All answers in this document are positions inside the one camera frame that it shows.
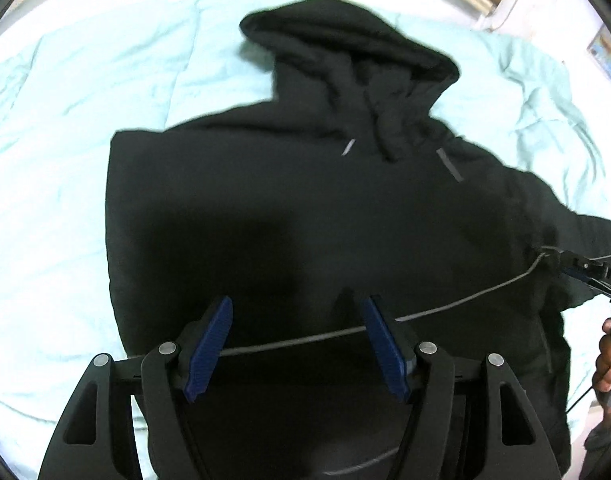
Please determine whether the black hooded sweatshirt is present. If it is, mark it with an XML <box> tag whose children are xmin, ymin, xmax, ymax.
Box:
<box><xmin>106</xmin><ymin>0</ymin><xmax>611</xmax><ymax>479</ymax></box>

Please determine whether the person's right hand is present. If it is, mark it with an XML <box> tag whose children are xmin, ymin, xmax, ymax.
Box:
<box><xmin>593</xmin><ymin>318</ymin><xmax>611</xmax><ymax>393</ymax></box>

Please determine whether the light blue bed quilt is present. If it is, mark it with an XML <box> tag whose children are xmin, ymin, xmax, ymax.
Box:
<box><xmin>0</xmin><ymin>0</ymin><xmax>611</xmax><ymax>479</ymax></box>

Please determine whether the colourful wall map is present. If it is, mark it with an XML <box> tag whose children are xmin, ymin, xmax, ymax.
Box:
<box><xmin>587</xmin><ymin>24</ymin><xmax>611</xmax><ymax>80</ymax></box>

